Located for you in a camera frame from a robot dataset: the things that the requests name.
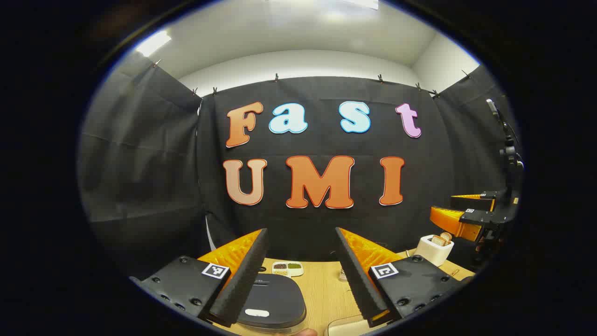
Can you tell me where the black backdrop cloth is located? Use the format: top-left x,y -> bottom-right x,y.
78,51 -> 523,280

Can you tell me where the ceiling light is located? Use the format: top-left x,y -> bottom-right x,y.
135,30 -> 172,57

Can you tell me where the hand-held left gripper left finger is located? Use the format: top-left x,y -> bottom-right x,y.
130,228 -> 270,328

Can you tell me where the dark grey rice cooker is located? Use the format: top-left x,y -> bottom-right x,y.
236,274 -> 307,335

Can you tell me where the white divided bean dish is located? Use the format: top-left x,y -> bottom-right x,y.
272,261 -> 304,279

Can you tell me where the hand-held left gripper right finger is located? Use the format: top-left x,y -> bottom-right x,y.
335,227 -> 475,328

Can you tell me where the black camera stand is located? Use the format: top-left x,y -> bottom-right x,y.
486,99 -> 524,169

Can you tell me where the white toaster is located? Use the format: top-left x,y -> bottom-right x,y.
414,232 -> 454,267

